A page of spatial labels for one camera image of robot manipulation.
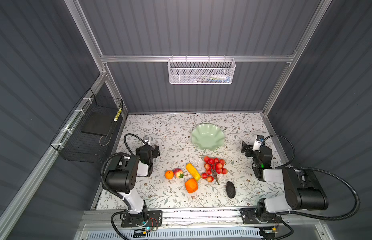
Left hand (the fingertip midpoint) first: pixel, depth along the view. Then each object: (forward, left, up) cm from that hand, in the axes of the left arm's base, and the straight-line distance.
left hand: (147, 146), depth 97 cm
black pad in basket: (+1, +20, +23) cm, 31 cm away
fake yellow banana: (-19, -29, 0) cm, 34 cm away
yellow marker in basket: (+6, +12, +24) cm, 27 cm away
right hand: (-6, -67, +7) cm, 68 cm away
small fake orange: (-19, -15, -1) cm, 25 cm away
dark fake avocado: (-30, -48, +1) cm, 57 cm away
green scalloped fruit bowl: (+7, -41, -2) cm, 42 cm away
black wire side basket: (-7, +24, +23) cm, 34 cm away
